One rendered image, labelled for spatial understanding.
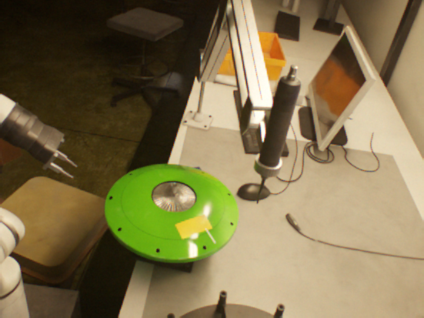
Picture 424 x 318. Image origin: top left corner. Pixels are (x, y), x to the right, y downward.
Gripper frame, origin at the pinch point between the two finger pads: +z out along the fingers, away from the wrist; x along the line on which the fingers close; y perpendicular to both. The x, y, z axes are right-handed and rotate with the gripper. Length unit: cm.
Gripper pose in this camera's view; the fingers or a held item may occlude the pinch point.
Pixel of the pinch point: (74, 172)
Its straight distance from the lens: 97.1
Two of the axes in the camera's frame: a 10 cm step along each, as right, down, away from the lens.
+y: 6.7, -6.1, -4.2
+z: 7.4, 5.5, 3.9
